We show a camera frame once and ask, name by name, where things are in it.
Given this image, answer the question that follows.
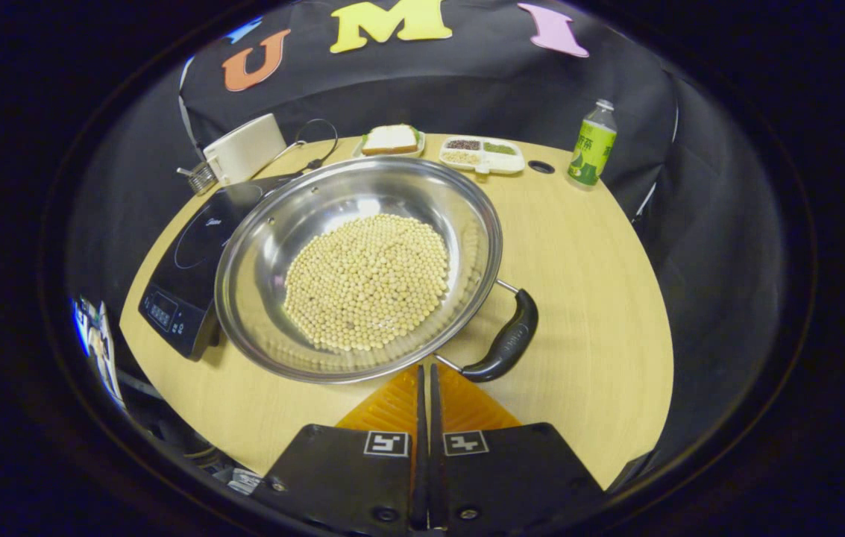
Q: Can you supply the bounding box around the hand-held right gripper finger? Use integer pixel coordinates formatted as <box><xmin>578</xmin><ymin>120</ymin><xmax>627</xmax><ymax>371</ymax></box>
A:
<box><xmin>428</xmin><ymin>363</ymin><xmax>607</xmax><ymax>534</ymax></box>
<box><xmin>254</xmin><ymin>364</ymin><xmax>424</xmax><ymax>534</ymax></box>

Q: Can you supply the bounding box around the stainless steel pot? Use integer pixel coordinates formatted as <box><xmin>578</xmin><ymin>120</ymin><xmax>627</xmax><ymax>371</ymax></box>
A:
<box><xmin>213</xmin><ymin>155</ymin><xmax>540</xmax><ymax>385</ymax></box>

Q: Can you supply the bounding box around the black induction cooktop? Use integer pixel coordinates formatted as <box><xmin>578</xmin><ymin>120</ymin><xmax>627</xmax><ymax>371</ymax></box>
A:
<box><xmin>137</xmin><ymin>175</ymin><xmax>296</xmax><ymax>362</ymax></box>

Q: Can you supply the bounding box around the pile of soybeans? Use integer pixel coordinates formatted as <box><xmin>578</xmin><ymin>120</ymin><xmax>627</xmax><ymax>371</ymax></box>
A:
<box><xmin>282</xmin><ymin>214</ymin><xmax>451</xmax><ymax>353</ymax></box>

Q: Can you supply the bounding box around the white divided tray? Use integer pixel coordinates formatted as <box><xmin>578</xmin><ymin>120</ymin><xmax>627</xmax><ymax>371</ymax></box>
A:
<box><xmin>439</xmin><ymin>136</ymin><xmax>526</xmax><ymax>176</ymax></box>

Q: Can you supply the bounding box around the white bread sandwich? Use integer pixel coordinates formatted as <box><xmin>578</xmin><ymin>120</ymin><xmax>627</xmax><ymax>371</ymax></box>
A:
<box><xmin>361</xmin><ymin>125</ymin><xmax>421</xmax><ymax>156</ymax></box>

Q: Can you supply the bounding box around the green label drink bottle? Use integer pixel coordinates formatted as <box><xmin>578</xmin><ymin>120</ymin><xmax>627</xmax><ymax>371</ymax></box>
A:
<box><xmin>568</xmin><ymin>99</ymin><xmax>618</xmax><ymax>189</ymax></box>

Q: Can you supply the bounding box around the blue white poster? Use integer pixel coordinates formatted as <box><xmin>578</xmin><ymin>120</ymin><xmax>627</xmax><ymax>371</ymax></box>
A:
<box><xmin>73</xmin><ymin>297</ymin><xmax>126</xmax><ymax>411</ymax></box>

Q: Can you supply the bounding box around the white toaster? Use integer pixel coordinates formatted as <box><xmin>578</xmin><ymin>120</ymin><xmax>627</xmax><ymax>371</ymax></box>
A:
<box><xmin>202</xmin><ymin>113</ymin><xmax>289</xmax><ymax>186</ymax></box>

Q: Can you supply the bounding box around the black power cable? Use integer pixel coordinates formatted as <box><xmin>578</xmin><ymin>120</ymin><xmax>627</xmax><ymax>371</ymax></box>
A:
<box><xmin>273</xmin><ymin>118</ymin><xmax>339</xmax><ymax>176</ymax></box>

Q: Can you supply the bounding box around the small wire basket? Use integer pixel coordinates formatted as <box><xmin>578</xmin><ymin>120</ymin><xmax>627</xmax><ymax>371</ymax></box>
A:
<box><xmin>176</xmin><ymin>160</ymin><xmax>219</xmax><ymax>195</ymax></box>

